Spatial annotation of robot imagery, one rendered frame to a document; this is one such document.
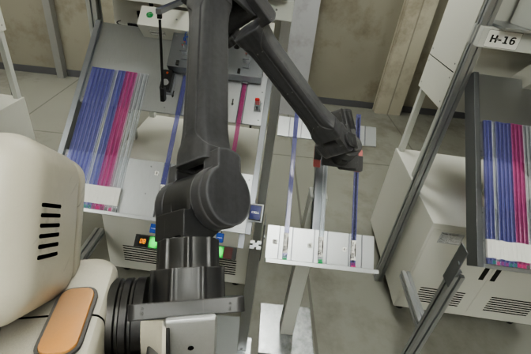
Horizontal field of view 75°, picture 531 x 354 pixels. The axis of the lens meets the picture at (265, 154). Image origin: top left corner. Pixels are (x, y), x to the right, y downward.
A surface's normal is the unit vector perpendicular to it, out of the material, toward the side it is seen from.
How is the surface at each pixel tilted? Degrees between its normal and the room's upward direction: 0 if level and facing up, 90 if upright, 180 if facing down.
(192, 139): 57
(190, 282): 37
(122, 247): 90
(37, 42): 90
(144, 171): 45
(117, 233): 90
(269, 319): 0
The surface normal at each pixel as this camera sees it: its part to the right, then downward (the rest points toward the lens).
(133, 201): 0.02, -0.24
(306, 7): 0.01, 0.37
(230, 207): 0.78, -0.27
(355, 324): 0.11, -0.85
